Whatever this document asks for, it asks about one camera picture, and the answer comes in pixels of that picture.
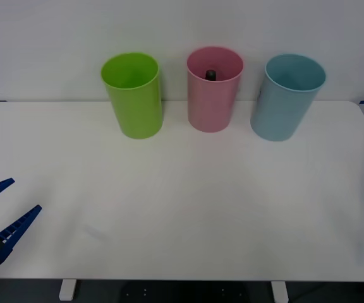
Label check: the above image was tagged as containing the white table leg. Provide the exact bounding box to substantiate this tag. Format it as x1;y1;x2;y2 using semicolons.
270;280;289;303
58;279;76;301

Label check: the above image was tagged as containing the pale blue plastic bin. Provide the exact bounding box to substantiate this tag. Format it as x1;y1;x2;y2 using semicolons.
250;53;327;142

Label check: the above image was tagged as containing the green plastic bin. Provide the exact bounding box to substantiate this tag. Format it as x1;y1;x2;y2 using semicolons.
100;52;164;140

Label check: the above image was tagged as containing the pink plastic bin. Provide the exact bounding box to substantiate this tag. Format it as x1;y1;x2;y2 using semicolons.
186;45;245;133

